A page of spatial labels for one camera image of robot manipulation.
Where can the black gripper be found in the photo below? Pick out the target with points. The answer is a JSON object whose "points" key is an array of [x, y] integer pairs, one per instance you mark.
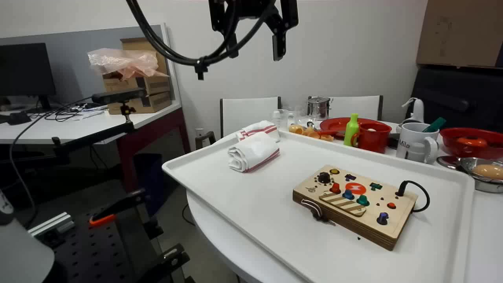
{"points": [[256, 6]]}

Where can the white towel with red print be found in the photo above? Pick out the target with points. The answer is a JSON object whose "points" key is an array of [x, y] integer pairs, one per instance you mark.
{"points": [[259, 129]]}

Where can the white towel with red stripe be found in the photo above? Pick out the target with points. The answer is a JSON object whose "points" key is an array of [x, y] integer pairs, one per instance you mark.
{"points": [[252, 152]]}

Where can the clear plastic measuring cup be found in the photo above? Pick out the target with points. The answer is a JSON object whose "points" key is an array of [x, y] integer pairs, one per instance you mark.
{"points": [[284, 119]]}

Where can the tall cardboard box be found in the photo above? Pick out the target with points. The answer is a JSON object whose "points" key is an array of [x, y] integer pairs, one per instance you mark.
{"points": [[152, 47]]}

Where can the flat cardboard box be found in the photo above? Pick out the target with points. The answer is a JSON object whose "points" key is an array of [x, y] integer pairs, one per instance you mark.
{"points": [[152, 91]]}

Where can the orange food pieces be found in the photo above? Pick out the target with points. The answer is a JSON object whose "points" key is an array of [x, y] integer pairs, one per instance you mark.
{"points": [[309, 130]]}

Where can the red bowl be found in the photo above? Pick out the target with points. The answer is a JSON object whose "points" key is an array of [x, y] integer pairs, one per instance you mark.
{"points": [[333, 125], [490, 136]]}

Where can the white chair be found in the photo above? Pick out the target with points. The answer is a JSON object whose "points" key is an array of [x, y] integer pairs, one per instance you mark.
{"points": [[356, 107]]}

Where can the pink clear plastic bag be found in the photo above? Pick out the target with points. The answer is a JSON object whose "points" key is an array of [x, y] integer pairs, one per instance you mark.
{"points": [[124, 61]]}

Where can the green plastic bottle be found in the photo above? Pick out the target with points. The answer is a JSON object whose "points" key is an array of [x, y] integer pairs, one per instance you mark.
{"points": [[351, 130]]}

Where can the red plastic cup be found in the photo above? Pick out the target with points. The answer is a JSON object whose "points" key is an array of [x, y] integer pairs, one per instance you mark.
{"points": [[375, 138]]}

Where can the grey partition panel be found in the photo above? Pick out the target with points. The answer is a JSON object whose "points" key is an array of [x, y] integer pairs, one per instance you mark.
{"points": [[73, 56]]}

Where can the dark blue bin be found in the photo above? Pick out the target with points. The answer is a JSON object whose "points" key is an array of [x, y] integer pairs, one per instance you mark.
{"points": [[152, 177]]}

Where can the large white plastic tray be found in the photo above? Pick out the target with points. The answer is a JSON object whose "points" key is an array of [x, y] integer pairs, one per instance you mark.
{"points": [[252, 209]]}

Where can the white kettle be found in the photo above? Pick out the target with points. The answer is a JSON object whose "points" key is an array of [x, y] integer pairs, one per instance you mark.
{"points": [[418, 110]]}

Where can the white desk with maroon legs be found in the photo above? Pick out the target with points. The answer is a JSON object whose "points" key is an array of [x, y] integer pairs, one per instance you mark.
{"points": [[80, 127]]}

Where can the green marker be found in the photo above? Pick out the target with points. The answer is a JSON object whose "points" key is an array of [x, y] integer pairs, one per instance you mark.
{"points": [[435, 124]]}

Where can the large flat cardboard sheet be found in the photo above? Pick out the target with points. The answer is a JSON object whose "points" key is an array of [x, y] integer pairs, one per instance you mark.
{"points": [[462, 31]]}

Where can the wooden busy board with knobs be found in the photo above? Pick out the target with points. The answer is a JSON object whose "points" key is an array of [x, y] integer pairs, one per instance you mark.
{"points": [[367, 213]]}

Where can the black cabinet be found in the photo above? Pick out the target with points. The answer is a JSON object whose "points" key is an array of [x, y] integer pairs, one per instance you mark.
{"points": [[462, 99]]}

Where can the black clamp with orange grip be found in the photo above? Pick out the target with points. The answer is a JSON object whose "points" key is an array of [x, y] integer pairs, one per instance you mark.
{"points": [[119, 206]]}

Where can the black computer monitor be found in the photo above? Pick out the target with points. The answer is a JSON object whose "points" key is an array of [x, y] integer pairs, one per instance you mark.
{"points": [[26, 70]]}

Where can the black perforated robot cart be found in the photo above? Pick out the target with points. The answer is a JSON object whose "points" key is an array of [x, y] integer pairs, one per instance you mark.
{"points": [[100, 251]]}

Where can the aluminium profile bar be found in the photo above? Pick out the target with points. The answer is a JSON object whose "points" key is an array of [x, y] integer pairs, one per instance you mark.
{"points": [[50, 223]]}

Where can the silver metal bowl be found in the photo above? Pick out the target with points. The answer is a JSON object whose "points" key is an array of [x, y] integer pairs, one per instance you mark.
{"points": [[488, 184]]}

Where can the white rounded housing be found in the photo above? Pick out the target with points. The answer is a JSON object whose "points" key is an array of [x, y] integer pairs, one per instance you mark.
{"points": [[21, 251]]}

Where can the black wall socket box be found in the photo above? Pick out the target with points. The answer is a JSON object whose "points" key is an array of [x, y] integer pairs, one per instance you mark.
{"points": [[205, 138]]}

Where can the black stereo bar camera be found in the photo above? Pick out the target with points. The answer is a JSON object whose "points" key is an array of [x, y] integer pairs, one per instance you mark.
{"points": [[119, 96]]}

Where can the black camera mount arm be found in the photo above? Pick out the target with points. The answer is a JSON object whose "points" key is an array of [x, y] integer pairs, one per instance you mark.
{"points": [[95, 136]]}

